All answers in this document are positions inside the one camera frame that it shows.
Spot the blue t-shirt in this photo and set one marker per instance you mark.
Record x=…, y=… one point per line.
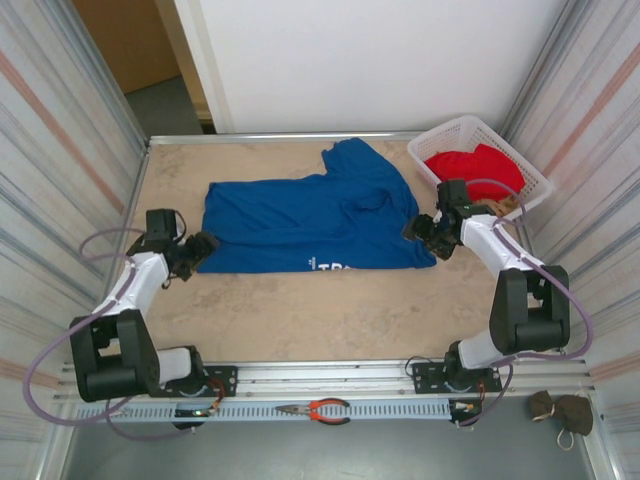
x=300, y=220

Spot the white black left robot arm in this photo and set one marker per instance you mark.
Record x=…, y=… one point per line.
x=145, y=280

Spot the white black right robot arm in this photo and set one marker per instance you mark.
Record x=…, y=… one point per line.
x=482, y=240

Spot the red cloth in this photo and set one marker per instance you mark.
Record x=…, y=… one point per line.
x=475, y=167

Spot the tan cloth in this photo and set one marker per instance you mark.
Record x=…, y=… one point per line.
x=502, y=206

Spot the white plastic basket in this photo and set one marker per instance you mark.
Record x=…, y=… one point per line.
x=465, y=130

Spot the small circuit board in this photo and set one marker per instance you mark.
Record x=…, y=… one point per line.
x=192, y=413

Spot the brown wooden door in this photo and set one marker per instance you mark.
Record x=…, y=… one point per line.
x=125, y=40

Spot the small dark brown pouch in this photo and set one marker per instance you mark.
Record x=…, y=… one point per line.
x=541, y=405

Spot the large dark brown pouch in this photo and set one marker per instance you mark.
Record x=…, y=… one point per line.
x=575, y=412

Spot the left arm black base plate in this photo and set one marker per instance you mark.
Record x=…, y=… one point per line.
x=227, y=375

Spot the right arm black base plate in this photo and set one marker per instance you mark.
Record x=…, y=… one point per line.
x=425, y=372

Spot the white door frame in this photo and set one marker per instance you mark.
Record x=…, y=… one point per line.
x=202, y=75

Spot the aluminium table frame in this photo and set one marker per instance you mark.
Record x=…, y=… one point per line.
x=320, y=372

